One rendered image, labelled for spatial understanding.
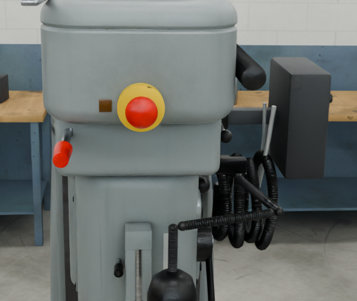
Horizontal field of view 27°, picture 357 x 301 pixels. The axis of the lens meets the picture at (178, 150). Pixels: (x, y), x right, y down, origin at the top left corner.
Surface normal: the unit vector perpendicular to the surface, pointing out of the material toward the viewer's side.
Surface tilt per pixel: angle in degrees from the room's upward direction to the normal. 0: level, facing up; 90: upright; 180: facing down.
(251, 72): 90
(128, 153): 90
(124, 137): 90
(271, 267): 0
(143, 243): 90
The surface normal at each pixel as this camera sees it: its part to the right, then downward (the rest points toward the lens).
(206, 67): 0.37, 0.26
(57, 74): -0.58, 0.22
